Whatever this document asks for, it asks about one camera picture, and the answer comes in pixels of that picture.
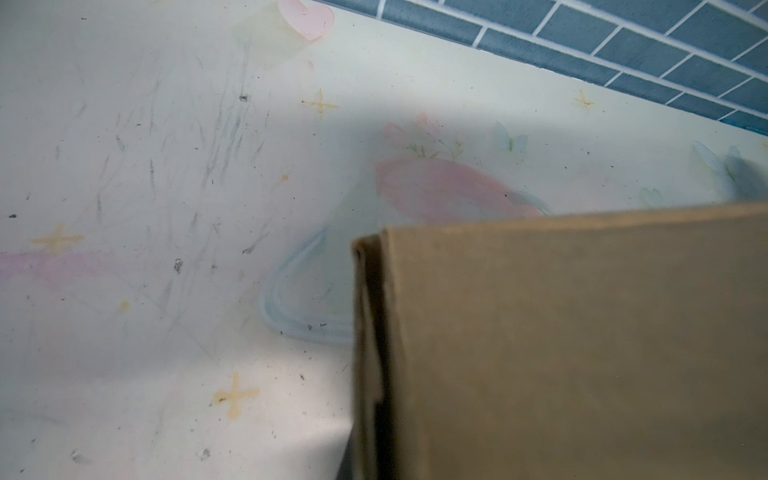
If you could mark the cardboard box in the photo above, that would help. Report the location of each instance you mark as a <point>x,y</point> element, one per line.
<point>615,346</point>

